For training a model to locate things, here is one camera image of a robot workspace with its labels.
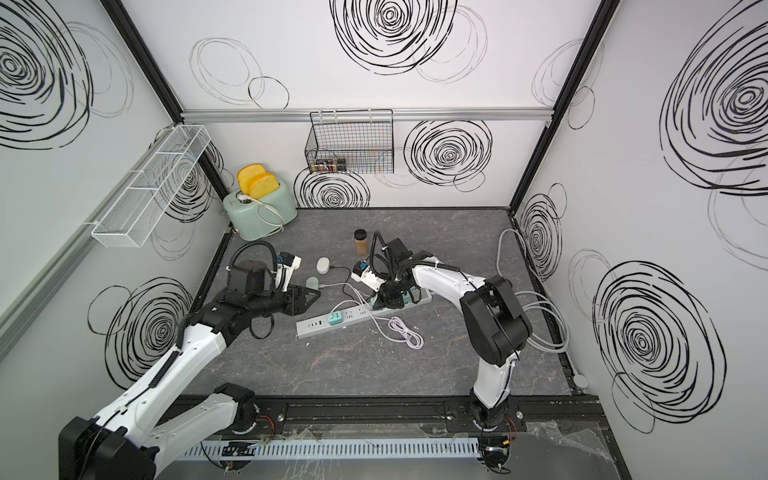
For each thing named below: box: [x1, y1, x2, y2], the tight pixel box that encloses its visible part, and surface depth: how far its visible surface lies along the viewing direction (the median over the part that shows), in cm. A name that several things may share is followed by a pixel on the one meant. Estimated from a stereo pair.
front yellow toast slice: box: [249, 173, 280, 199], surface depth 103 cm
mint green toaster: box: [223, 182, 298, 241], surface depth 104 cm
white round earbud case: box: [316, 256, 330, 275], surface depth 104 cm
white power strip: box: [296, 289, 433, 339], surface depth 88 cm
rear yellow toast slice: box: [237, 163, 266, 195], surface depth 104 cm
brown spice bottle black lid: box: [354, 228, 367, 257], surface depth 103 cm
